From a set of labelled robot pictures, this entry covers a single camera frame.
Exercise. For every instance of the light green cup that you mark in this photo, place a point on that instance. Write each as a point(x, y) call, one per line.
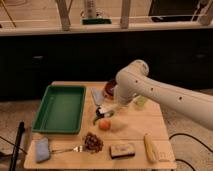
point(140, 101)

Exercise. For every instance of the blue folded cloth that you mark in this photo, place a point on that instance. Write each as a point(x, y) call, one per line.
point(42, 152)

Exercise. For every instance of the orange fruit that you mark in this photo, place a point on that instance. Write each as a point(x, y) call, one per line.
point(104, 124)

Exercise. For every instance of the yellow corn cob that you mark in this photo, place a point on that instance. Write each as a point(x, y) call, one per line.
point(150, 149)

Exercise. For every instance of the dark red bowl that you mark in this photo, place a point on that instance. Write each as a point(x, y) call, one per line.
point(109, 87)

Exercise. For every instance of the green chili pepper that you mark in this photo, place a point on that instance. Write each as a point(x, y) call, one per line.
point(96, 119)

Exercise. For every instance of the black pole stand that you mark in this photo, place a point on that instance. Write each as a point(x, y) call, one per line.
point(16, 148)

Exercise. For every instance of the wooden folding table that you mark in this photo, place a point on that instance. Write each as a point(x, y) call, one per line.
point(129, 125)

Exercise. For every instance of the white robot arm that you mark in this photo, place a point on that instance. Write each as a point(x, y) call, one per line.
point(133, 80)

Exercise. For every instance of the silver fork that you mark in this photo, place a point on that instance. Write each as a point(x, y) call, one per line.
point(75, 149)

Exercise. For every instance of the black monitor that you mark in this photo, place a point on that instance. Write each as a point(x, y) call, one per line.
point(172, 10)

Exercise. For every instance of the brown rectangular sponge block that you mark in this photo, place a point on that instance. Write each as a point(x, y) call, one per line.
point(122, 150)

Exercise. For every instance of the white handled dish brush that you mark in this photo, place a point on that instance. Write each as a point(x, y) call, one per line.
point(106, 110)

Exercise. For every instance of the grey rectangular scraper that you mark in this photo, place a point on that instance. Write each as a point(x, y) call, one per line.
point(97, 96)

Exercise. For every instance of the brown grape bunch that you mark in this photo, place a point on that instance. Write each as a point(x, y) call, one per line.
point(93, 143)

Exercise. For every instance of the green plastic tray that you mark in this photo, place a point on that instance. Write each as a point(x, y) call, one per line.
point(61, 110)

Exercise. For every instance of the green base white bottle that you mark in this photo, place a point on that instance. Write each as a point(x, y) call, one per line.
point(90, 16)

